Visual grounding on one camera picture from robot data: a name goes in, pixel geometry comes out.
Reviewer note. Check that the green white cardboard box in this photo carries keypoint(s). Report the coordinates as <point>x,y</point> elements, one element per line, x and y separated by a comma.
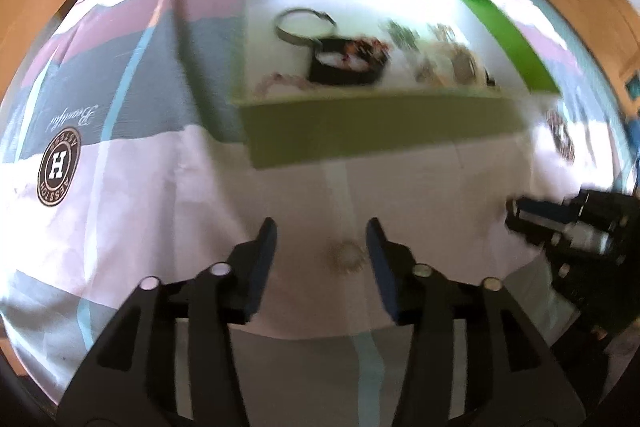
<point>354,93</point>

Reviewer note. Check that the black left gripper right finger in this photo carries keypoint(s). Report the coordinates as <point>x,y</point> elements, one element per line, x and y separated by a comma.
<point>475,358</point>

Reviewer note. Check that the silver metal bangle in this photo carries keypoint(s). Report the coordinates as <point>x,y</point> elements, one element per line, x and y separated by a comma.
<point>303,27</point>

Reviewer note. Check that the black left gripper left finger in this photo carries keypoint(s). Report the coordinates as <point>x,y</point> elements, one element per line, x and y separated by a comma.
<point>128,378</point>

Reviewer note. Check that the green crystal brooch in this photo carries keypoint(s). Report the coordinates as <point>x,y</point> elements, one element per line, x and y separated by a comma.
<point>403,37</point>

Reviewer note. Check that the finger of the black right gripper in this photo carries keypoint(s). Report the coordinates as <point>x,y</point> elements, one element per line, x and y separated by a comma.
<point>592,207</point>
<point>585,228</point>

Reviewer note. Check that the striped pastel bed sheet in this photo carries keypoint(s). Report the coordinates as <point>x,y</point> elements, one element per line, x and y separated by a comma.
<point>316,213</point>

